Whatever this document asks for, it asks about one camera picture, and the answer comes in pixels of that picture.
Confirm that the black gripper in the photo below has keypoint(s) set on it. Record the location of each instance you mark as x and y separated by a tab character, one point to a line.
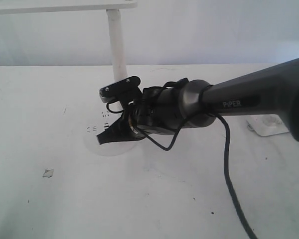
152	110

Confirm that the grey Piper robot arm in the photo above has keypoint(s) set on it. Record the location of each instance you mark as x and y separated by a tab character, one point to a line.
196	103

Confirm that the white camera stand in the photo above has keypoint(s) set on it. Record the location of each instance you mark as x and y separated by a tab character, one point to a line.
100	121

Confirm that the white power strip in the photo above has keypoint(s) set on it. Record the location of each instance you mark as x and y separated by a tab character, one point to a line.
266	125

